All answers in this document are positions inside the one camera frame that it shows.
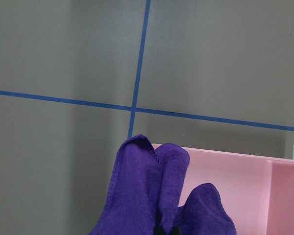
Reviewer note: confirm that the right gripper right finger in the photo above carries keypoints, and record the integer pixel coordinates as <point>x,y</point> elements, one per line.
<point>176,230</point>

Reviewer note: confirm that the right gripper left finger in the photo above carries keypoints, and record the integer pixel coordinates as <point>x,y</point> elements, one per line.
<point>158,230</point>

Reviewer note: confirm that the purple cloth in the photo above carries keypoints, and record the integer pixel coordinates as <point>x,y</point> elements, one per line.
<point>145,190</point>

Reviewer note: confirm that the pink plastic tray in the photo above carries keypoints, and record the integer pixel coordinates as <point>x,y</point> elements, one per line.
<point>256,192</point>

